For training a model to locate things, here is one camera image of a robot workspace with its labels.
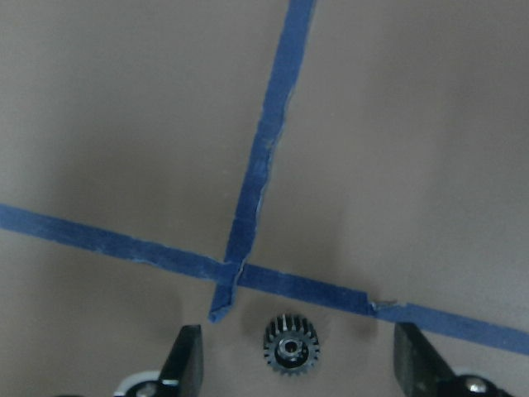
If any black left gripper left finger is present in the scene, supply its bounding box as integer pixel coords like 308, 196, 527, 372
159, 325, 204, 397

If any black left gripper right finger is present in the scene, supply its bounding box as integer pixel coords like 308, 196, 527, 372
393, 323, 455, 396

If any black bearing gear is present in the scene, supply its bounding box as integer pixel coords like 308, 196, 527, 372
263, 313, 321, 376

